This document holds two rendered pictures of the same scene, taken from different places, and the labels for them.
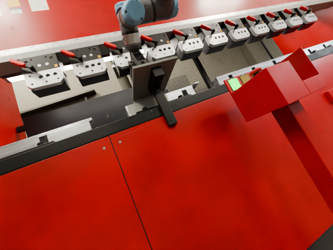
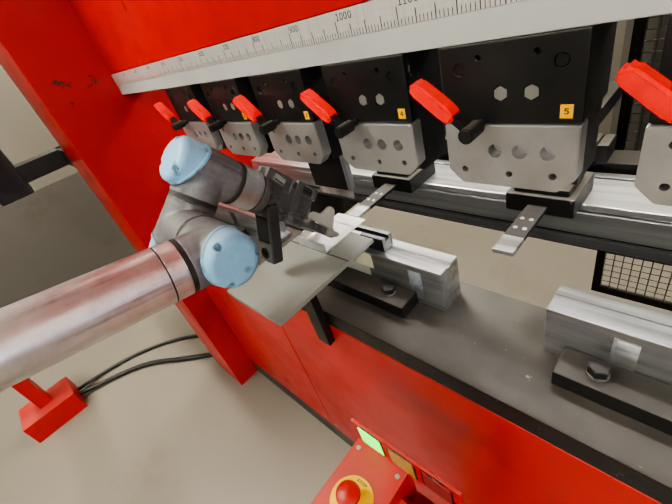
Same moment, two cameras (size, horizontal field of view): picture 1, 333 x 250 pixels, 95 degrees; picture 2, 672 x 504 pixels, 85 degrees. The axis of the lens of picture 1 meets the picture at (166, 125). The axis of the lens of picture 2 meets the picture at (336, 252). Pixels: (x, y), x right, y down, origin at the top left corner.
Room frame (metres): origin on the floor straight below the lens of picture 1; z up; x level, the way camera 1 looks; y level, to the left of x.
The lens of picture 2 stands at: (0.52, -0.64, 1.42)
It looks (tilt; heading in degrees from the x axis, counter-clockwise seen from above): 34 degrees down; 72
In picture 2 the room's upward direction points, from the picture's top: 19 degrees counter-clockwise
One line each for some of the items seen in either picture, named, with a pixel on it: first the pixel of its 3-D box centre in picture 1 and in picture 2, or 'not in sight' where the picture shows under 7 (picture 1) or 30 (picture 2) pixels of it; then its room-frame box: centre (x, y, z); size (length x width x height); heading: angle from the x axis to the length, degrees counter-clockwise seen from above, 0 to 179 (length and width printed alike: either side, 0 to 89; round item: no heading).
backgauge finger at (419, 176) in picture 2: not in sight; (385, 185); (0.93, 0.08, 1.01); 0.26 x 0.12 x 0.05; 18
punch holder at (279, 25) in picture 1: (271, 25); not in sight; (1.13, -1.10, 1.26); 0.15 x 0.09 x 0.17; 108
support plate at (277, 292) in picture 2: (151, 81); (300, 266); (0.64, -0.02, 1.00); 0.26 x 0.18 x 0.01; 18
